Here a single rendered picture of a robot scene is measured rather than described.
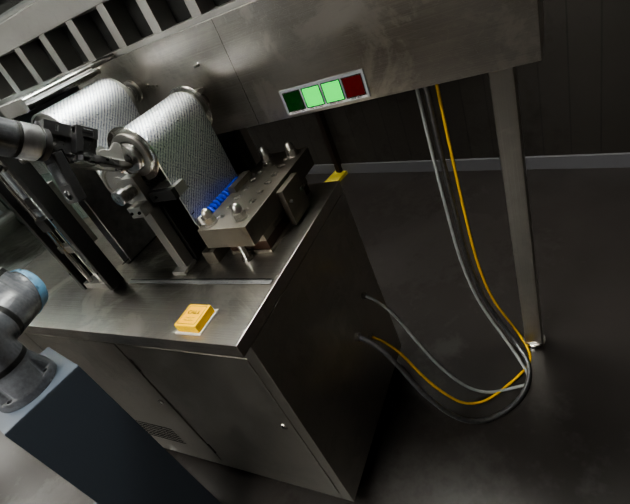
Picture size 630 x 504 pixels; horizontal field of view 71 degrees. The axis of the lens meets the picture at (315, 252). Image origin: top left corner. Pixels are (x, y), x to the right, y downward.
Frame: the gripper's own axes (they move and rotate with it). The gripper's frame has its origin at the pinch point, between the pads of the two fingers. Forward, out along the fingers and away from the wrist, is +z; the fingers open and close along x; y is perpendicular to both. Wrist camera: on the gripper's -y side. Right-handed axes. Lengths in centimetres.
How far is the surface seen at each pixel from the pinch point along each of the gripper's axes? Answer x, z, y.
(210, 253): -8.5, 20.9, -21.4
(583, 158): -102, 214, 27
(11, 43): 64, 5, 51
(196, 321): -20.2, 3.7, -37.4
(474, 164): -43, 225, 33
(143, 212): -0.3, 5.5, -10.4
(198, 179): -7.6, 18.0, -1.0
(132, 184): 1.0, 3.5, -3.3
